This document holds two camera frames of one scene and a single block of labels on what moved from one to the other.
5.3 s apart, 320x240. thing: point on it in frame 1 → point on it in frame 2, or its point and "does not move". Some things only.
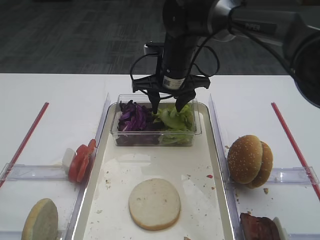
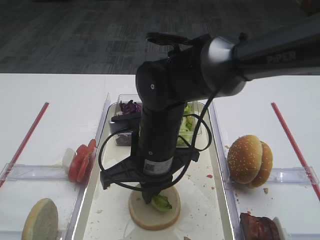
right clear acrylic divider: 224,163 does not move
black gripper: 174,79 → 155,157
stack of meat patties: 254,228 does not move
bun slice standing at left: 41,221 does not move
